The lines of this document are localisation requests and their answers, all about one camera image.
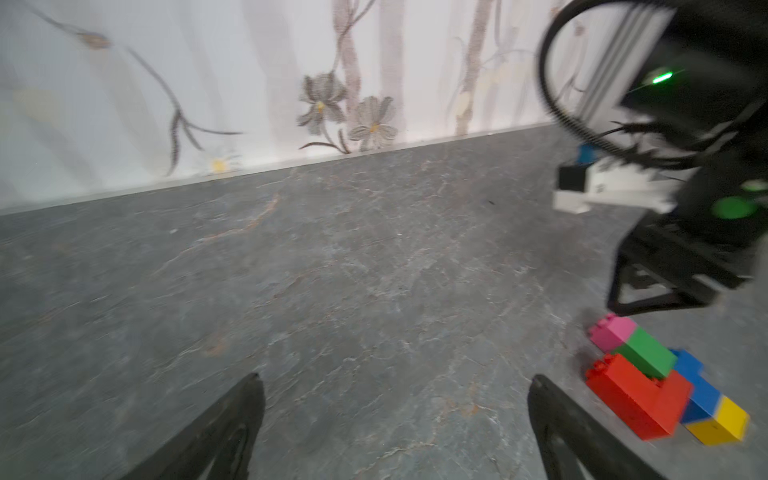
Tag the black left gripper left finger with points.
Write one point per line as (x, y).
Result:
(218, 444)

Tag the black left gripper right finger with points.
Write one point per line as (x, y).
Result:
(572, 444)

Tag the green lego brick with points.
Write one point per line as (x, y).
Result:
(647, 354)

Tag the yellow lego brick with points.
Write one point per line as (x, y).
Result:
(728, 425)

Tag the long red lego brick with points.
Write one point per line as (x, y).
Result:
(651, 408)

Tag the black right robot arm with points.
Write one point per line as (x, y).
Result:
(705, 86)

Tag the pink lego brick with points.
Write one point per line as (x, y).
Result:
(611, 332)

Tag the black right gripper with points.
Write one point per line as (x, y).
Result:
(720, 215)

